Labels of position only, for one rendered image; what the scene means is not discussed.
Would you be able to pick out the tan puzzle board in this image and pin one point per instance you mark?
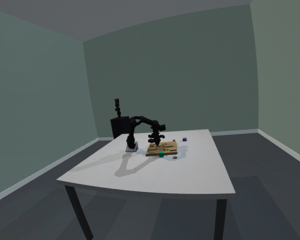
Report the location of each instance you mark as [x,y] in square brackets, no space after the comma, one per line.
[153,150]

